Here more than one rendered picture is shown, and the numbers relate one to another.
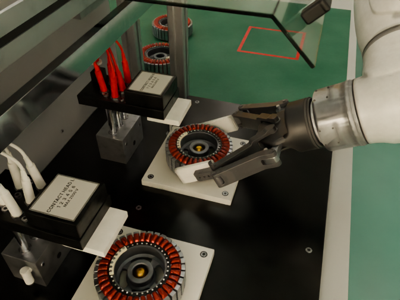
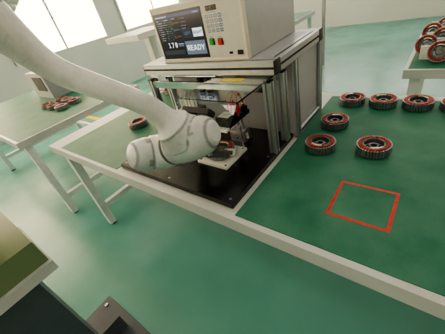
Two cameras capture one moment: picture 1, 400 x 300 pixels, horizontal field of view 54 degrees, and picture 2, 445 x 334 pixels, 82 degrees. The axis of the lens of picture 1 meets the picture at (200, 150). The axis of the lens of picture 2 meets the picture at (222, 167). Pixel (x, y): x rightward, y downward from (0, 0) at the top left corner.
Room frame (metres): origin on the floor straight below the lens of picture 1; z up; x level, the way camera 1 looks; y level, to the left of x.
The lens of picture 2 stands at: (0.90, -0.81, 1.34)
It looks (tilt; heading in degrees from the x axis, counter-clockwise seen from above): 34 degrees down; 117
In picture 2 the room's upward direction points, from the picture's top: 14 degrees counter-clockwise
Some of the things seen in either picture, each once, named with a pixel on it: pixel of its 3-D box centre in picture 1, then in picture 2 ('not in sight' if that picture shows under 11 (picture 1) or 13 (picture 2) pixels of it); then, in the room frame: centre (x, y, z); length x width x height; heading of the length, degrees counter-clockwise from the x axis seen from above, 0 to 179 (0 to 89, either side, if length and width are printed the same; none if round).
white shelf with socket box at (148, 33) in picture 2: not in sight; (152, 64); (-0.31, 0.86, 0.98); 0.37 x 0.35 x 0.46; 163
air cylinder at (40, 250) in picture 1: (41, 246); not in sight; (0.31, 0.21, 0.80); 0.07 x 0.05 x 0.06; 163
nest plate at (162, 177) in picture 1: (199, 161); (222, 154); (0.50, 0.00, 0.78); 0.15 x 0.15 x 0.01; 73
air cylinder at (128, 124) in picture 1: (121, 136); (240, 133); (0.54, 0.14, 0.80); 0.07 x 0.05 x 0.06; 163
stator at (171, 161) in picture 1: (199, 150); (220, 149); (0.50, 0.00, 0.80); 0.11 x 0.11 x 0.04
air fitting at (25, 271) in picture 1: (27, 276); not in sight; (0.27, 0.22, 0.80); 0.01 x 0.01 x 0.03; 73
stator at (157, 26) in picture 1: (172, 27); (373, 146); (1.05, 0.08, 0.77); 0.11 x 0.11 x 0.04
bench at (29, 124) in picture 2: not in sight; (62, 134); (-1.83, 0.93, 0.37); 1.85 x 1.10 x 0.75; 163
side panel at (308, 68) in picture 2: not in sight; (307, 88); (0.81, 0.32, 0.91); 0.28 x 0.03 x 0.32; 73
